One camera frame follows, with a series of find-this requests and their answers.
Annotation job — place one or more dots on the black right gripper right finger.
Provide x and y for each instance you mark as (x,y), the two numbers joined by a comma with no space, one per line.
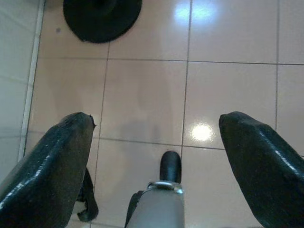
(266,171)

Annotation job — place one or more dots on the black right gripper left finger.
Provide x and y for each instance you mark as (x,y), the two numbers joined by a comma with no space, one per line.
(42,175)

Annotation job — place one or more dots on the silver robot right leg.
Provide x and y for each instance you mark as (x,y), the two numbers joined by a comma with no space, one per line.
(156,206)

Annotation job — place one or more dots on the black round stand base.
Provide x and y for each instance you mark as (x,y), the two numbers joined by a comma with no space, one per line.
(102,19)

